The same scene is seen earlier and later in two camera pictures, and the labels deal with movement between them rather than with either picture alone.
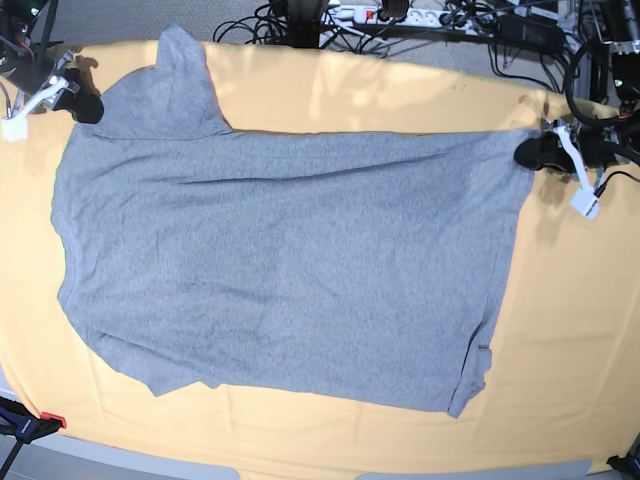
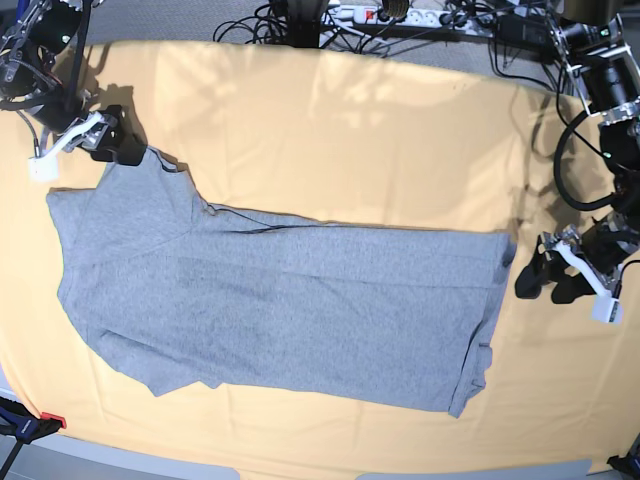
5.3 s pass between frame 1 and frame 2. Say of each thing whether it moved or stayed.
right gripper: moved
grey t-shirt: moved
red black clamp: stayed
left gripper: moved
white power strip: stayed
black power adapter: stayed
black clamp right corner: stayed
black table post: stayed
